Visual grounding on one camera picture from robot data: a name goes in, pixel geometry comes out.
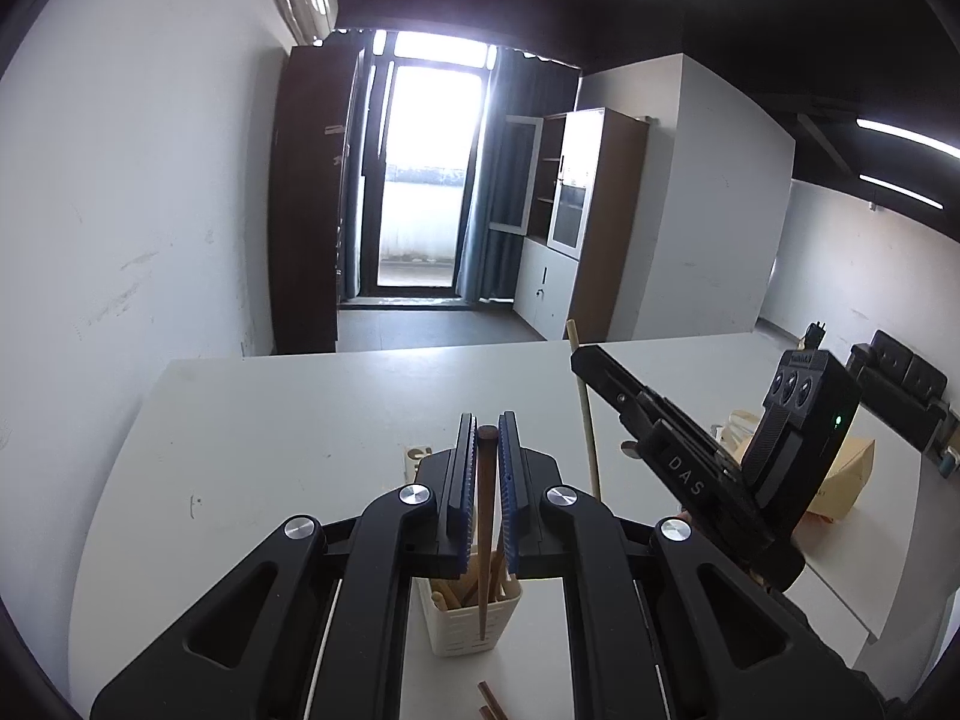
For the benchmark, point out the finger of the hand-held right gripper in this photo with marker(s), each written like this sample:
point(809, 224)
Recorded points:
point(628, 448)
point(600, 367)

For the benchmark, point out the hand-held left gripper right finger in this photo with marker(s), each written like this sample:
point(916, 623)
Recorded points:
point(511, 495)

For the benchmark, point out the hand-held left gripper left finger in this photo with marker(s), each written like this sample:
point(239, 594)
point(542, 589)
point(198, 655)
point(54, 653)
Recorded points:
point(463, 495)

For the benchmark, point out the light bamboo chopstick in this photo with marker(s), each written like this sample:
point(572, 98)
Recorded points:
point(591, 442)

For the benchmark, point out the bunch of wooden chopsticks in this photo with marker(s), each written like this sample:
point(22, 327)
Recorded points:
point(454, 592)

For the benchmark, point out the cream plastic utensil holder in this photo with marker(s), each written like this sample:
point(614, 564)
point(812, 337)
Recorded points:
point(465, 637)

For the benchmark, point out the white plastic bag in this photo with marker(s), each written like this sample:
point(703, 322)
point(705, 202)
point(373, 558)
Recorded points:
point(739, 431)

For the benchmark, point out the brown cabinet with glass doors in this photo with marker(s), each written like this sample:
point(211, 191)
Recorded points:
point(615, 240)

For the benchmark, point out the tan paper package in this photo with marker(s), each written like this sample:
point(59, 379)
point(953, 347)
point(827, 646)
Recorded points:
point(847, 472)

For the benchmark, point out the dark curtain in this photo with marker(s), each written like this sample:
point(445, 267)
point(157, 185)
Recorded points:
point(480, 262)
point(367, 127)

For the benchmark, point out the white framed glass door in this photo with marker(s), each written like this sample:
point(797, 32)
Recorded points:
point(514, 172)

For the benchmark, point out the black sofa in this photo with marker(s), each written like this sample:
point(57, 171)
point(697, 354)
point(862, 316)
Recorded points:
point(904, 382)

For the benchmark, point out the glass balcony door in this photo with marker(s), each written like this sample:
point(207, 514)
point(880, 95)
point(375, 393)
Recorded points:
point(427, 165)

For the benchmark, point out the tall dark brown cabinet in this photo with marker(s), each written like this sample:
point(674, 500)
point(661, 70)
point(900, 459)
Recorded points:
point(307, 202)

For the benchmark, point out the ceiling light strip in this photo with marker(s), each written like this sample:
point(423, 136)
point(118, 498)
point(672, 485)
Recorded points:
point(900, 191)
point(907, 133)

